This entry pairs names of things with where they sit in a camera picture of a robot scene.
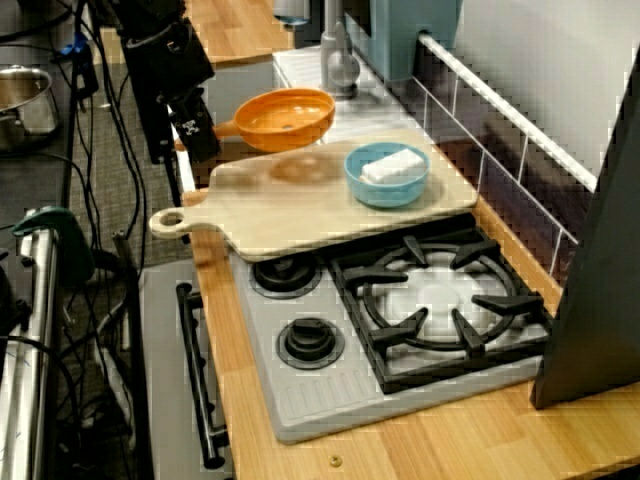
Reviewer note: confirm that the light blue bowl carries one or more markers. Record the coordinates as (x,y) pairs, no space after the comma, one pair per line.
(395,192)

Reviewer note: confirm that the wooden cutting board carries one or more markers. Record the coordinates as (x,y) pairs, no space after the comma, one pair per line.
(250,210)

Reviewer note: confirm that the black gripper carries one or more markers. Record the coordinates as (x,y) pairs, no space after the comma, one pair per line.
(170,60)

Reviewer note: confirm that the black burner grate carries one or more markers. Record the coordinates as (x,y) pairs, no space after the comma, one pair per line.
(387,382)

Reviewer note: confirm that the white toy sink unit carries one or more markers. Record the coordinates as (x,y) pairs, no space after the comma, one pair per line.
(300,70)

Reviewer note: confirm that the blue connector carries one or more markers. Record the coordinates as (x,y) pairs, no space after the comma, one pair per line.
(75,46)

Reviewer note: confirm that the green clamp tool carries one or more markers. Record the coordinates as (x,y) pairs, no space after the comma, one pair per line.
(50,217)

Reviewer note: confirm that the dark tiled backsplash panel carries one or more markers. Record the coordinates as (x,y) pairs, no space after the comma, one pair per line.
(500,150)

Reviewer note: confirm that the steel pot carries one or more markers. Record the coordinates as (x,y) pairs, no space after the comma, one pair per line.
(25,100)

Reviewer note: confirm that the black stove knob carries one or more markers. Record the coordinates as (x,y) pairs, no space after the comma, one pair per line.
(310,342)
(285,280)

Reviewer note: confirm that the grey toy faucet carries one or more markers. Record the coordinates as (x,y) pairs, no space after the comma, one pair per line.
(337,70)

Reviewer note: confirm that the black metal stand leg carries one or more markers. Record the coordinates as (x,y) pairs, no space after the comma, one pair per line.
(132,350)

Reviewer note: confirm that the grey toy stove plate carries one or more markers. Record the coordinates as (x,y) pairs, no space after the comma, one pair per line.
(325,400)

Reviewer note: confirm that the black angled side panel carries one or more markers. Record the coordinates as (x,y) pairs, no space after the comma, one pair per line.
(600,300)

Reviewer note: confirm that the brass screw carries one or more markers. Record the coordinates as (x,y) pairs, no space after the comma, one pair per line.
(335,460)

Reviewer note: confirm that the white sponge block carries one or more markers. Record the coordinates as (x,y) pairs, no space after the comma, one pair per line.
(392,167)

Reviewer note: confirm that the silver metal pole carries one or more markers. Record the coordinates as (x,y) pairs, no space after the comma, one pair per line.
(35,325)

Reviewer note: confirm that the teal box appliance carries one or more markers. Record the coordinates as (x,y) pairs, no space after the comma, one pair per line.
(400,40)

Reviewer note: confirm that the grey cone with blue rim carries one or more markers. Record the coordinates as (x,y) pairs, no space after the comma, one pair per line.
(291,11)

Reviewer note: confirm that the black robot stand post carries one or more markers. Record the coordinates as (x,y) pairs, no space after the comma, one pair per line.
(150,130)

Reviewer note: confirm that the grey oven door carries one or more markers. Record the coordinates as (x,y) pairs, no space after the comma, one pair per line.
(160,350)

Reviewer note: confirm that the orange toy frying pan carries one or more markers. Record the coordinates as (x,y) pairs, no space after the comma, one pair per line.
(285,120)

